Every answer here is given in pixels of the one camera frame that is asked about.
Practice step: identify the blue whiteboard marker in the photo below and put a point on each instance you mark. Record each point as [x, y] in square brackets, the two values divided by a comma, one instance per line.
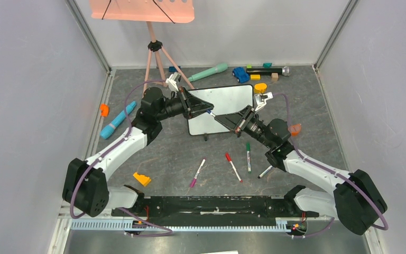
[211, 113]

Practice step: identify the red whiteboard marker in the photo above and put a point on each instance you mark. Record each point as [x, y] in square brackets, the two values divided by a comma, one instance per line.
[233, 167]

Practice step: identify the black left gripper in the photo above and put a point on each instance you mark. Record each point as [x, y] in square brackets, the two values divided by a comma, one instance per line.
[192, 106]

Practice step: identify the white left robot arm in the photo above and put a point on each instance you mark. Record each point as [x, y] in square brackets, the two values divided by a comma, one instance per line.
[85, 187]

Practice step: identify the mint green toy microphone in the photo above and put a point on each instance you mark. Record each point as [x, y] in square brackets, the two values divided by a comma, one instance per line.
[208, 72]

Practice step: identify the yellow oval block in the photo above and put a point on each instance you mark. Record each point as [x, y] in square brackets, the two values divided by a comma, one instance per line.
[260, 88]

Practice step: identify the beige wooden cube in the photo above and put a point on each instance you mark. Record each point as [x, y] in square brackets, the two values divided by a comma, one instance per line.
[274, 77]

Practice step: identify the blue toy microphone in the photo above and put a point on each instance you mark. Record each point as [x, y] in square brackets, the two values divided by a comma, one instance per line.
[109, 129]

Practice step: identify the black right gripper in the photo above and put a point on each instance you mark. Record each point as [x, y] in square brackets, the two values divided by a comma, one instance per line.
[245, 119]

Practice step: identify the black framed whiteboard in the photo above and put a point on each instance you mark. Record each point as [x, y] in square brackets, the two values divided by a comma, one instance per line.
[228, 99]

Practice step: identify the orange semicircle block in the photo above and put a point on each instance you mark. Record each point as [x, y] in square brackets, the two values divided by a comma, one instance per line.
[295, 129]

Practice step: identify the orange stair block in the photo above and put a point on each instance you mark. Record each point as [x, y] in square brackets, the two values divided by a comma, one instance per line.
[142, 179]

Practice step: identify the small orange block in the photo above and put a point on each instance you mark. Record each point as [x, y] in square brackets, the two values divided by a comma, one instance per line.
[104, 110]

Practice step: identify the purple whiteboard marker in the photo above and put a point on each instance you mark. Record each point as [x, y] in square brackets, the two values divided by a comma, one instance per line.
[193, 182]

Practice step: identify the yellow rectangular block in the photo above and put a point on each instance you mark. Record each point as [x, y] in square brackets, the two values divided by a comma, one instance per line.
[255, 77]

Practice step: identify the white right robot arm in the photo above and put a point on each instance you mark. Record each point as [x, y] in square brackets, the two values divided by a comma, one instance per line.
[352, 198]

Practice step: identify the pink music stand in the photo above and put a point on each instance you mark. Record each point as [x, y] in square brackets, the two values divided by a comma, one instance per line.
[150, 12]

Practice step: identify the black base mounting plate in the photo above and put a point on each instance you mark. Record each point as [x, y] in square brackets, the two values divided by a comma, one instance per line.
[216, 210]

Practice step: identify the blue toy car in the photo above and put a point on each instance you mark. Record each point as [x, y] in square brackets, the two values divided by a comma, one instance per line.
[241, 75]

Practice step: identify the green whiteboard marker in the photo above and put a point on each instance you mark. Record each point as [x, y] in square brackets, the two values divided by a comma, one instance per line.
[248, 157]

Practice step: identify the black whiteboard marker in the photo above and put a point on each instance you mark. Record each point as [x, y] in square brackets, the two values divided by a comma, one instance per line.
[262, 174]

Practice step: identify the black silver microphone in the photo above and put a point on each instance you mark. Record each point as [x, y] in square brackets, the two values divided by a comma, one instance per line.
[284, 71]

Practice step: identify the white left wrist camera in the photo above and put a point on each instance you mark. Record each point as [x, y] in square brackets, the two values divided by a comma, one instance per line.
[173, 81]

